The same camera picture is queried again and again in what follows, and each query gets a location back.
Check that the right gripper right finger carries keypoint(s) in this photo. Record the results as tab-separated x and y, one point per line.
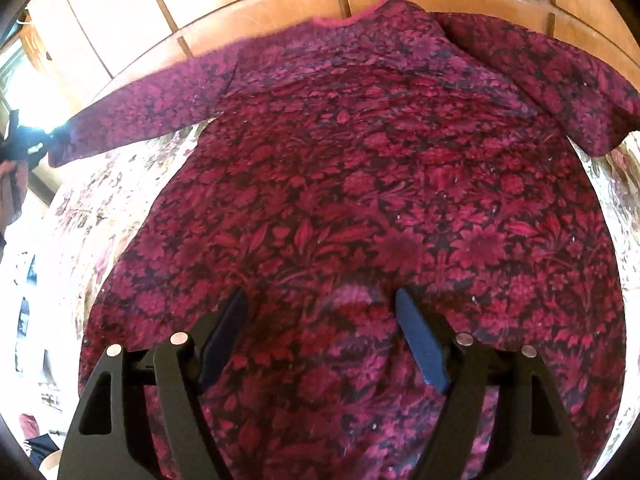
531	437

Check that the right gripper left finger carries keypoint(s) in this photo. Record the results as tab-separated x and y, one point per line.
137	404

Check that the dark red floral sweater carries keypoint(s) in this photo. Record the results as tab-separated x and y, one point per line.
339	161

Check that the person's left hand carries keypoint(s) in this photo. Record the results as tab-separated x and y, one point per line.
14	184

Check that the floral bedspread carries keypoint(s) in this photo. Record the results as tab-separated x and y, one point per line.
74	243

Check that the wooden headboard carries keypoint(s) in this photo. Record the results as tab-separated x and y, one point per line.
88	48

